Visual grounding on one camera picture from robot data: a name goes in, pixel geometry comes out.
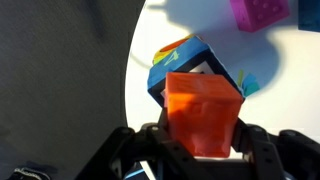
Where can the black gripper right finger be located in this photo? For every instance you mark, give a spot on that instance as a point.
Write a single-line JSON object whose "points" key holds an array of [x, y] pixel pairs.
{"points": [[280, 156]]}

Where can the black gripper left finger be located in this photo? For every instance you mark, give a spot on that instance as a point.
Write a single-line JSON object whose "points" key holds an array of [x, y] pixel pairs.
{"points": [[160, 150]]}

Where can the orange block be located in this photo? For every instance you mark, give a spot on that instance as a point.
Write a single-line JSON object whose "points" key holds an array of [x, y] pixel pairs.
{"points": [[203, 116]]}

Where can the magenta block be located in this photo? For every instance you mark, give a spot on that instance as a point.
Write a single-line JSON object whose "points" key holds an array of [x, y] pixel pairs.
{"points": [[260, 13]]}

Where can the dark blue block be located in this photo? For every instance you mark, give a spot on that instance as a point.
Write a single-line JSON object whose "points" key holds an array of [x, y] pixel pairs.
{"points": [[310, 15]]}

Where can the orange multicolour picture cube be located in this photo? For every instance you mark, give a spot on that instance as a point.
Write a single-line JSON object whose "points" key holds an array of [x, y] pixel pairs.
{"points": [[250, 86]]}

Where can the blue picture cube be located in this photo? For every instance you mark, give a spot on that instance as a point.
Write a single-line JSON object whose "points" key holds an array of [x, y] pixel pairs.
{"points": [[180, 60]]}

